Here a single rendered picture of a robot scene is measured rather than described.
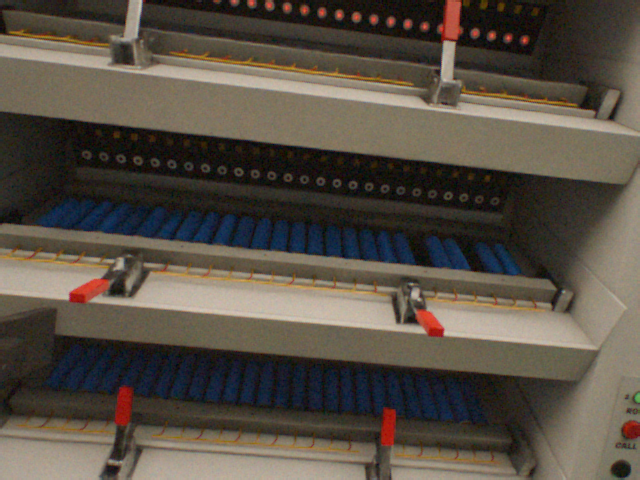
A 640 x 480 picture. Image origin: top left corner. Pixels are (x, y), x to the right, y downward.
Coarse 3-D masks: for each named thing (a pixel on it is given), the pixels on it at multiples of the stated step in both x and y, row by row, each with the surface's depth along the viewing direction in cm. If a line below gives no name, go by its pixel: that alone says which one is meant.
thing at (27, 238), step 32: (0, 256) 37; (32, 256) 37; (96, 256) 39; (160, 256) 39; (192, 256) 39; (224, 256) 38; (256, 256) 39; (288, 256) 40; (320, 256) 40; (320, 288) 38; (448, 288) 40; (480, 288) 40; (512, 288) 40; (544, 288) 40
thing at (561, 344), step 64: (0, 192) 41; (256, 192) 50; (320, 192) 50; (512, 256) 50; (64, 320) 35; (128, 320) 35; (192, 320) 35; (256, 320) 35; (320, 320) 36; (384, 320) 37; (448, 320) 38; (512, 320) 39; (576, 320) 40
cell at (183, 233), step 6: (192, 216) 45; (198, 216) 46; (186, 222) 44; (192, 222) 44; (198, 222) 45; (180, 228) 43; (186, 228) 43; (192, 228) 43; (198, 228) 45; (180, 234) 41; (186, 234) 42; (192, 234) 43; (186, 240) 41
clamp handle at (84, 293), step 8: (120, 264) 35; (112, 272) 34; (120, 272) 34; (96, 280) 31; (104, 280) 31; (112, 280) 33; (80, 288) 29; (88, 288) 29; (96, 288) 30; (104, 288) 31; (72, 296) 28; (80, 296) 28; (88, 296) 29
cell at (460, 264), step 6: (444, 240) 48; (450, 240) 47; (444, 246) 47; (450, 246) 46; (456, 246) 46; (450, 252) 46; (456, 252) 45; (450, 258) 45; (456, 258) 44; (462, 258) 44; (456, 264) 44; (462, 264) 43; (468, 264) 44
